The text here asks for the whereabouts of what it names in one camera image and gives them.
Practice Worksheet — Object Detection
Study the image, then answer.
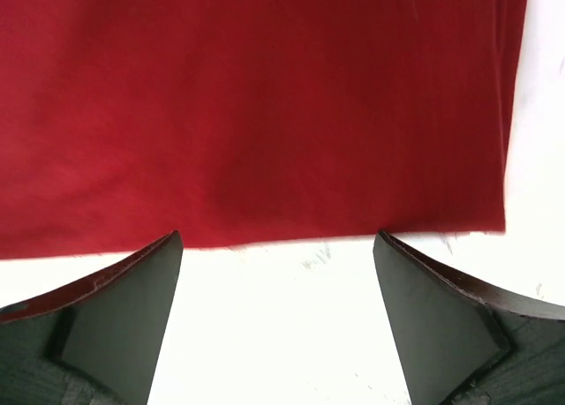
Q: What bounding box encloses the dark red t-shirt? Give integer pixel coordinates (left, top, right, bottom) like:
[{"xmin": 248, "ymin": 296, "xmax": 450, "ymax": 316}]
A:
[{"xmin": 1, "ymin": 0, "xmax": 527, "ymax": 259}]

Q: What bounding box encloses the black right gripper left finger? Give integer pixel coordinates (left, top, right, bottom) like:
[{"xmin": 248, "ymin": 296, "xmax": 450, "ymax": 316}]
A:
[{"xmin": 1, "ymin": 231, "xmax": 183, "ymax": 404}]

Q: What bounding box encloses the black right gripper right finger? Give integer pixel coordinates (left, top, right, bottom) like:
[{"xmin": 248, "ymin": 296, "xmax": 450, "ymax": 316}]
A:
[{"xmin": 373, "ymin": 231, "xmax": 564, "ymax": 405}]

